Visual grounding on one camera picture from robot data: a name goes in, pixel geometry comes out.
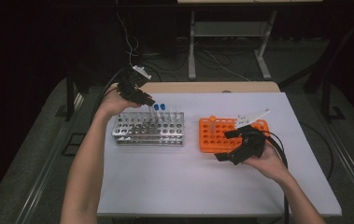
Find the silver metal test tube rack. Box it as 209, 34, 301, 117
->
111, 111, 186, 147

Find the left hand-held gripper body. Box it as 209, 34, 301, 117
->
116, 64, 154, 106

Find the white floor cable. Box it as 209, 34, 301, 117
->
202, 49, 252, 82

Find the aluminium floor rail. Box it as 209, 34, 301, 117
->
17, 92, 84, 224
319, 118, 354, 216

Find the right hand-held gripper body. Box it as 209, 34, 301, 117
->
227, 108, 271, 166

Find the black floor plate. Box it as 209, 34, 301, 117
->
62, 133, 87, 157

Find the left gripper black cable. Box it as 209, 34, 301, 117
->
90, 67, 127, 120

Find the black stand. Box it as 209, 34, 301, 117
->
304, 8, 354, 123
64, 60, 88, 123

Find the person's right hand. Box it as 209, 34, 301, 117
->
242, 141, 292, 185

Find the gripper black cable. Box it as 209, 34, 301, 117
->
90, 67, 127, 120
258, 130, 291, 224

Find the orange plastic test tube rack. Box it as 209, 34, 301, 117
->
198, 116, 271, 154

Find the person's left hand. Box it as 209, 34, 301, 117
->
97, 83, 143, 119

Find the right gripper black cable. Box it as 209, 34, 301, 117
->
258, 130, 291, 224

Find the white table sheet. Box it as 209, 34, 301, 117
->
96, 91, 343, 217

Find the grey metal stand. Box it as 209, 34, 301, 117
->
188, 10, 277, 81

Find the white hanging cable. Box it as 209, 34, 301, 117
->
115, 12, 142, 67

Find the black floor cable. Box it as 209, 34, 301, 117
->
300, 122, 335, 181

